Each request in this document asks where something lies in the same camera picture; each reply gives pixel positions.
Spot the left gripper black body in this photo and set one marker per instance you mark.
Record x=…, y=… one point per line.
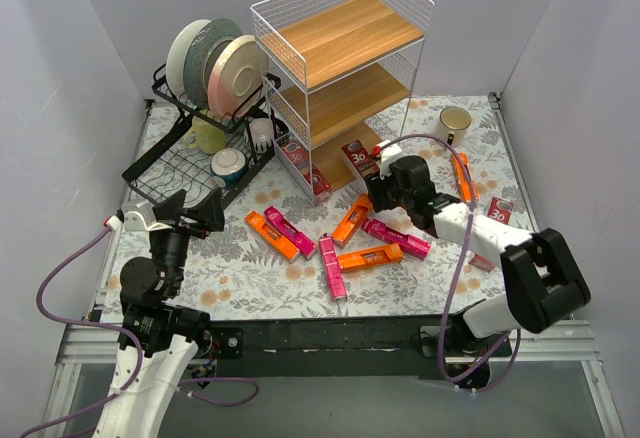
x=185, y=224

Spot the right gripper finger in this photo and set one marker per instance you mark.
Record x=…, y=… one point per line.
x=375, y=185
x=381, y=201

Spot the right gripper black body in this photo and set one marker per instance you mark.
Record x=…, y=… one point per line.
x=382, y=190

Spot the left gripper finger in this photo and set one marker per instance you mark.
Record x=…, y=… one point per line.
x=209, y=213
x=171, y=208

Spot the red 3D toothpaste box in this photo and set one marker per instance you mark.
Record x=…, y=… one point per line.
x=299, y=157
x=499, y=210
x=359, y=162

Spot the orange toothpaste box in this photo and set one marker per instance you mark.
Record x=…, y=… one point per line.
x=370, y=258
x=352, y=220
x=272, y=236
x=462, y=173

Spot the magenta toothpaste box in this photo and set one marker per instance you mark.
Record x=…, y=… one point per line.
x=335, y=281
x=408, y=243
x=303, y=243

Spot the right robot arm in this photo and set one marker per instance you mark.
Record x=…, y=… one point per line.
x=542, y=281

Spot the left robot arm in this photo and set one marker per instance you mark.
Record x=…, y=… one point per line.
x=157, y=339

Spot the white and teal bowl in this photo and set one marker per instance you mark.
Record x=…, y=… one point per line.
x=228, y=166

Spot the pale yellow mug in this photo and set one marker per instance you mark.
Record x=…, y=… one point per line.
x=205, y=136

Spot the floral patterned table mat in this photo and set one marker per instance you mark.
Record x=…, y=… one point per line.
x=236, y=275

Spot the white upside-down cup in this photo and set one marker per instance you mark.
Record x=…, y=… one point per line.
x=262, y=134

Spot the pink and cream plate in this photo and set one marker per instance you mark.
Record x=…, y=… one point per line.
x=236, y=77

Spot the cream white plate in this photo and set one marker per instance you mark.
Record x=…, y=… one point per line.
x=177, y=55

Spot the grey green patterned plate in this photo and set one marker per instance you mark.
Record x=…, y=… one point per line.
x=202, y=54

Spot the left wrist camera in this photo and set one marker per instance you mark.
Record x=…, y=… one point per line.
x=136, y=215

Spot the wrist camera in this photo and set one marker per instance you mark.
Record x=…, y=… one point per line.
x=136, y=215
x=384, y=154

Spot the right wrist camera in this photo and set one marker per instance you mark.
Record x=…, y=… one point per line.
x=384, y=154

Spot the black wire dish rack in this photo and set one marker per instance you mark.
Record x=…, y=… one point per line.
x=171, y=165

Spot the cream mug black handle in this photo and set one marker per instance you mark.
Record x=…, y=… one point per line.
x=452, y=125

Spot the white wire three-tier shelf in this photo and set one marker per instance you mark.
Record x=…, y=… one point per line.
x=348, y=63

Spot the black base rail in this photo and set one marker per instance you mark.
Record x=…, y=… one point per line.
x=325, y=347

